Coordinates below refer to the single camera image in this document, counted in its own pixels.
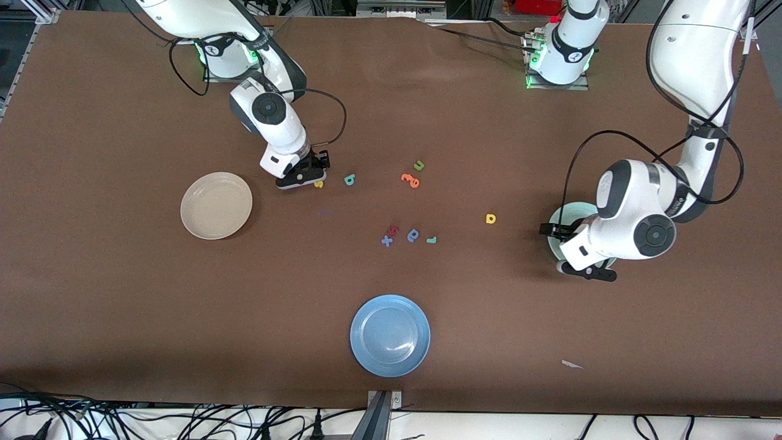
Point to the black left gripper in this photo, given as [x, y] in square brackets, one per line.
[559, 231]

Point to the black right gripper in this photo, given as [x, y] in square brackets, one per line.
[316, 161]

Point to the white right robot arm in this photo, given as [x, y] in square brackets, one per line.
[275, 122]

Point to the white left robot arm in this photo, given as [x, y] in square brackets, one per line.
[635, 201]

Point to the pale green plate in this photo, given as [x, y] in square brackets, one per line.
[571, 215]

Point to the brown table cover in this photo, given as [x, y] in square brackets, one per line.
[391, 122]

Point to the orange foam letter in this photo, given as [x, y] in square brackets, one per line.
[406, 178]

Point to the beige brown plate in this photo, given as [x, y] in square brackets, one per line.
[214, 208]

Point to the blue foam letter a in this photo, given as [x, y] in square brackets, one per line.
[410, 238]

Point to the white paper scrap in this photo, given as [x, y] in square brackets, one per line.
[569, 364]

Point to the blue plate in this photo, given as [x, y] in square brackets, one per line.
[391, 336]

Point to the red box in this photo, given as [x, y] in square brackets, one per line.
[537, 6]

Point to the black power plug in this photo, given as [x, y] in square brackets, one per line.
[266, 432]
[317, 431]

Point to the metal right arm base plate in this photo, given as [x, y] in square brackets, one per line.
[264, 73]

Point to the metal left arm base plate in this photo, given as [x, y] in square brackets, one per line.
[577, 85]

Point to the grey metal rail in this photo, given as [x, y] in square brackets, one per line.
[397, 9]

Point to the aluminium profile bracket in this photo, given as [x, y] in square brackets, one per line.
[379, 421]

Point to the aluminium frame rail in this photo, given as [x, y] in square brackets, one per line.
[49, 16]
[746, 29]

